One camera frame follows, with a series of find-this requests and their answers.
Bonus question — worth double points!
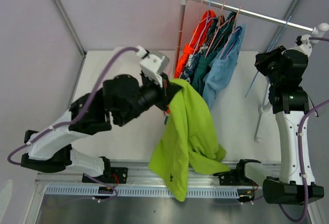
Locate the blue hanger for patterned shorts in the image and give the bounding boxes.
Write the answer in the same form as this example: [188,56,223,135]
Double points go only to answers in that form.
[196,5,216,51]

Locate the slotted grey cable duct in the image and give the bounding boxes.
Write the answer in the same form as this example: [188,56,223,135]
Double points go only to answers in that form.
[45,185,240,199]

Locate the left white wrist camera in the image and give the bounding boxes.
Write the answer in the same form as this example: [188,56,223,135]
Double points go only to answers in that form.
[136,45,170,88]

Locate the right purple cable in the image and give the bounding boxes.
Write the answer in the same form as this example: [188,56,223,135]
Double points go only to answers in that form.
[279,36,329,222]

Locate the light blue shorts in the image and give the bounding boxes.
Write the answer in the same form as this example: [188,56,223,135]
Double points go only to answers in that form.
[202,24,246,109]

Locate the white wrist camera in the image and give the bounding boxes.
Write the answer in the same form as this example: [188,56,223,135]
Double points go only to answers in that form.
[294,34,313,57]
[136,45,170,88]

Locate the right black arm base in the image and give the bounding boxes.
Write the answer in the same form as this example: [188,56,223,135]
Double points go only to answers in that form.
[213,159,261,186]

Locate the orange shorts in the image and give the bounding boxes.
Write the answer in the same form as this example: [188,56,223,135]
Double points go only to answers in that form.
[174,18,202,78]

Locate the lime green shorts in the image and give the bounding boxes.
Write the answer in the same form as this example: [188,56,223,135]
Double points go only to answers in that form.
[149,79,230,202]

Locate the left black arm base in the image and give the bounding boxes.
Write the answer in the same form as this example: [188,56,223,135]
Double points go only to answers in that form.
[82,156,129,184]

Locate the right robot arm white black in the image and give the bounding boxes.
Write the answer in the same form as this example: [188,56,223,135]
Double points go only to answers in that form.
[234,44,324,205]

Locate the blue wire hanger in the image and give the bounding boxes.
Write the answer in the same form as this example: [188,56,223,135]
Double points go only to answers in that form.
[245,15,292,97]

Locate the white plastic basket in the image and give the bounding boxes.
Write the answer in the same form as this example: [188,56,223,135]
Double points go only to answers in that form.
[104,51,142,86]

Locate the aluminium mounting rail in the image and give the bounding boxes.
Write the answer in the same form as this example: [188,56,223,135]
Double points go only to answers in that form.
[35,159,283,188]

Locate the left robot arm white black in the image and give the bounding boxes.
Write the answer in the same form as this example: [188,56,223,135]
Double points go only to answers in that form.
[20,73,181,183]

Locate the patterned navy white shorts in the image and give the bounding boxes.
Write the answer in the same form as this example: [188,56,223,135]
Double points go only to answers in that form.
[179,16,218,84]

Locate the silver clothes rack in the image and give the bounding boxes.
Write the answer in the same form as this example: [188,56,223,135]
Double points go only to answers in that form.
[173,0,328,72]

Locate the pink hanger for orange shorts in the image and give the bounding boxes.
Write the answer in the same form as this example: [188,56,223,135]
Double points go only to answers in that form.
[191,0,208,49]

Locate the teal green shorts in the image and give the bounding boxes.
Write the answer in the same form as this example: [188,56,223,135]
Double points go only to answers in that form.
[191,12,236,96]

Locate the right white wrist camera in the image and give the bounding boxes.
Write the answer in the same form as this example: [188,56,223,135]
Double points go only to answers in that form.
[294,34,313,57]

